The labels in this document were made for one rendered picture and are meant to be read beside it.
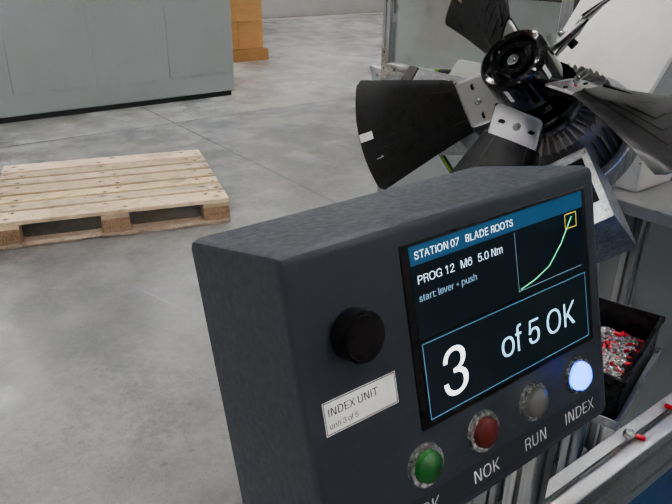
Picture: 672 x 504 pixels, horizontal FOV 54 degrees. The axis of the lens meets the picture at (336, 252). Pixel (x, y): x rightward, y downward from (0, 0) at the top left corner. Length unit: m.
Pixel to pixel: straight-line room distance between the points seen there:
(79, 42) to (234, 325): 6.03
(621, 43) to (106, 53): 5.40
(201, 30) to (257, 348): 6.44
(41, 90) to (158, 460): 4.65
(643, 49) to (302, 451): 1.24
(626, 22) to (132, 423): 1.78
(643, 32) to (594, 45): 0.10
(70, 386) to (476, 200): 2.19
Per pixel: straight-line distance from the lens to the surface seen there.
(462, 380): 0.41
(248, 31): 9.27
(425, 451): 0.40
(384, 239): 0.35
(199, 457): 2.10
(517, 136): 1.18
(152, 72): 6.61
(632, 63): 1.46
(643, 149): 1.02
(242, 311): 0.37
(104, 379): 2.49
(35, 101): 6.34
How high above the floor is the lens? 1.39
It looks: 25 degrees down
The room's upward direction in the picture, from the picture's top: 1 degrees clockwise
